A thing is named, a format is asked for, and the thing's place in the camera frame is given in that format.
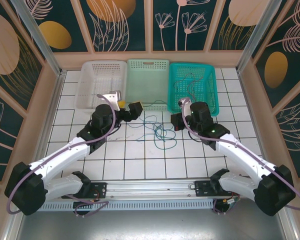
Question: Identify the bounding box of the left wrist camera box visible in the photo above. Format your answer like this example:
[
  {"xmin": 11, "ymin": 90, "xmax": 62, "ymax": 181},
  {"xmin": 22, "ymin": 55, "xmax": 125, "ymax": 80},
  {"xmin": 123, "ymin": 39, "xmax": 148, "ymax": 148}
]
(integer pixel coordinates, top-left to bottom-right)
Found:
[{"xmin": 101, "ymin": 90, "xmax": 123, "ymax": 111}]

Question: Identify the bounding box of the aluminium frame post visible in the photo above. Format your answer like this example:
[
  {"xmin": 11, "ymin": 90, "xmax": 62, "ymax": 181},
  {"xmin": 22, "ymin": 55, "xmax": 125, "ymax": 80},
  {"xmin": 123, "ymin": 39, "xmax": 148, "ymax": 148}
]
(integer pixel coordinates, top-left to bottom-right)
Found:
[
  {"xmin": 236, "ymin": 0, "xmax": 290, "ymax": 74},
  {"xmin": 11, "ymin": 0, "xmax": 66, "ymax": 77}
]

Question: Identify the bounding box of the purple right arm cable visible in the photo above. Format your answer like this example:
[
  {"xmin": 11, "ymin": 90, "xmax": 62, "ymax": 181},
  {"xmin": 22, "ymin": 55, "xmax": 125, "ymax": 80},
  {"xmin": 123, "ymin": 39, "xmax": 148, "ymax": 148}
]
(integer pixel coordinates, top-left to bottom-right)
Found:
[{"xmin": 181, "ymin": 101, "xmax": 300, "ymax": 210}]

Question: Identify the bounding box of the pale green plastic basket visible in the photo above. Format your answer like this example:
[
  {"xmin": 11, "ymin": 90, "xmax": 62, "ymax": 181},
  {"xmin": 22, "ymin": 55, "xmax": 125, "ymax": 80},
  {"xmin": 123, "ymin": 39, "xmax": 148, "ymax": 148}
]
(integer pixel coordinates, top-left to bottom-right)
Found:
[{"xmin": 124, "ymin": 58, "xmax": 171, "ymax": 112}]

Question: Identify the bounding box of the slotted grey cable duct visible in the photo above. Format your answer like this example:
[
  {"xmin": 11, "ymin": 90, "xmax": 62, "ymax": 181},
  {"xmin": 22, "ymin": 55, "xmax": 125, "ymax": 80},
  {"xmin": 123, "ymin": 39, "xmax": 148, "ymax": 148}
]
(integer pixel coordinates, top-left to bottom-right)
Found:
[{"xmin": 23, "ymin": 199, "xmax": 216, "ymax": 213}]

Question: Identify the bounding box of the white plastic basket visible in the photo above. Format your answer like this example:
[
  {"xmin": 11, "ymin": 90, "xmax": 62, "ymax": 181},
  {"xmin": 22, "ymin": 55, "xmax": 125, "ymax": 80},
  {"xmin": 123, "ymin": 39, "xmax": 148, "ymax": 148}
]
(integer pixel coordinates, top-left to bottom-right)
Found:
[{"xmin": 74, "ymin": 60, "xmax": 128, "ymax": 115}]

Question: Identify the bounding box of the thin green cable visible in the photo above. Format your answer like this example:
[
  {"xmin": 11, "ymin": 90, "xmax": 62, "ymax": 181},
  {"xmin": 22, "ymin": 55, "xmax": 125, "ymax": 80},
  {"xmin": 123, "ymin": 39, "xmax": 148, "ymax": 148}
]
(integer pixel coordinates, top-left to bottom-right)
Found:
[{"xmin": 139, "ymin": 99, "xmax": 177, "ymax": 151}]

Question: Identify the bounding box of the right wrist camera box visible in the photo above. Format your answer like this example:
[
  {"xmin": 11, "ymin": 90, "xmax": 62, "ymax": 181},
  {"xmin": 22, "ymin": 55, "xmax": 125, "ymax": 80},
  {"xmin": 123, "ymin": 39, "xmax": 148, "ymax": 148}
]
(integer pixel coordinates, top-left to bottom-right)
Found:
[{"xmin": 178, "ymin": 97, "xmax": 193, "ymax": 111}]

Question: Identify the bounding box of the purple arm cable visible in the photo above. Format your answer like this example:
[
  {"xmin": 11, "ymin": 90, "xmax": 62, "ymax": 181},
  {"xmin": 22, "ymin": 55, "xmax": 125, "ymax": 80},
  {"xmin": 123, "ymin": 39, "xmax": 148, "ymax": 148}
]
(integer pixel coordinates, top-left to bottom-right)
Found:
[
  {"xmin": 181, "ymin": 101, "xmax": 300, "ymax": 210},
  {"xmin": 6, "ymin": 94, "xmax": 116, "ymax": 215}
]

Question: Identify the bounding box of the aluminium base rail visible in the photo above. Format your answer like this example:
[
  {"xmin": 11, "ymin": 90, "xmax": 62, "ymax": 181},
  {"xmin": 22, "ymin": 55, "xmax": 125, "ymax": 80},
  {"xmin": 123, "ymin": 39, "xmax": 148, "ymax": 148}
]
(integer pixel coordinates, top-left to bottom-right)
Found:
[{"xmin": 14, "ymin": 178, "xmax": 266, "ymax": 201}]

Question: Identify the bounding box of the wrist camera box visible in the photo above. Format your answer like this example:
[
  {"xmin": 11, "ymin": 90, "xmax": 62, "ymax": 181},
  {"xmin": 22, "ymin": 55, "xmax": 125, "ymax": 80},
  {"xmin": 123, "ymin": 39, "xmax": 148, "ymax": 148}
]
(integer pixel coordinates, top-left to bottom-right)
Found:
[
  {"xmin": 101, "ymin": 90, "xmax": 123, "ymax": 111},
  {"xmin": 178, "ymin": 97, "xmax": 193, "ymax": 111}
]

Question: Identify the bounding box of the thin blue cable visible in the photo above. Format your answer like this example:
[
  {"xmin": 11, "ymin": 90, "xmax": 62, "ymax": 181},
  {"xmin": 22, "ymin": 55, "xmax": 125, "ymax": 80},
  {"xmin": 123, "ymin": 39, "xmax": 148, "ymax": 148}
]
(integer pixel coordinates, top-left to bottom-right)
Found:
[{"xmin": 128, "ymin": 114, "xmax": 176, "ymax": 144}]

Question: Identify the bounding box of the teal plastic basket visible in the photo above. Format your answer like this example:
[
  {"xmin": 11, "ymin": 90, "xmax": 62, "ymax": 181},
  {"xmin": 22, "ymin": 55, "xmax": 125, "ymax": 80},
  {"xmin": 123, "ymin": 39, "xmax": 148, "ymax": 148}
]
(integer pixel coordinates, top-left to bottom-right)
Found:
[{"xmin": 167, "ymin": 62, "xmax": 220, "ymax": 118}]

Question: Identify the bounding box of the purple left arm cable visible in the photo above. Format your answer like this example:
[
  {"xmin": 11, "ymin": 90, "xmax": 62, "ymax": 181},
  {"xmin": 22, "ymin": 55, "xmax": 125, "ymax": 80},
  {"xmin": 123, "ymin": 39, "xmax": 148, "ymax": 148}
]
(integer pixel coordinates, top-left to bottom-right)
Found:
[{"xmin": 6, "ymin": 94, "xmax": 116, "ymax": 215}]

